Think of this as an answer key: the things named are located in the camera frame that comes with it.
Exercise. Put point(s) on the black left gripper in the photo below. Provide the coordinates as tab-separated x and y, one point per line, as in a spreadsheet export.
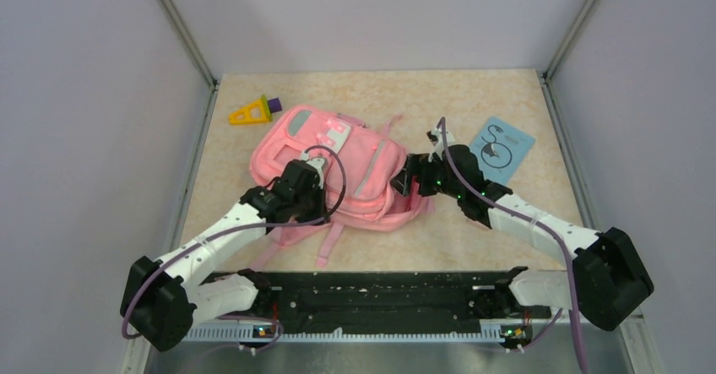
322	208

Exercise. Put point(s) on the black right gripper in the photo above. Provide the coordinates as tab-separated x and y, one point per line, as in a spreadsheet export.
419	166

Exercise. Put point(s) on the pink student backpack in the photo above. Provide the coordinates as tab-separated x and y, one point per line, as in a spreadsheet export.
361	163

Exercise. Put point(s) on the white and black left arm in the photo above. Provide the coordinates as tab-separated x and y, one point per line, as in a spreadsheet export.
165	297

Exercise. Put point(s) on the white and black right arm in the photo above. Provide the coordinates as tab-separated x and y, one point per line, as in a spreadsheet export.
605	279

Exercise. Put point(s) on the yellow and purple toy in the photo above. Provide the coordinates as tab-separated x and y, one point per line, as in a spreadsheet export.
259	111

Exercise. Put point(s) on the light blue thin booklet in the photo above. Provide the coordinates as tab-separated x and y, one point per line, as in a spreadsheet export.
500	149

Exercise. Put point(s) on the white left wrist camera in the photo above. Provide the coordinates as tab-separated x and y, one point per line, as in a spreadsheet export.
319	160

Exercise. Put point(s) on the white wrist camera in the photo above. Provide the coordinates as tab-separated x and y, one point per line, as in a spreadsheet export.
319	160
441	140

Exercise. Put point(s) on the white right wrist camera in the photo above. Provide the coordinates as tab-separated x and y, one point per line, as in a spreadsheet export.
441	140

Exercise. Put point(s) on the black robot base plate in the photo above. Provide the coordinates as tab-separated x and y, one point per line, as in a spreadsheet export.
388	302

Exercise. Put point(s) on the aluminium frame rail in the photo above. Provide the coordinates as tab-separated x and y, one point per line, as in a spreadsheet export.
261	343

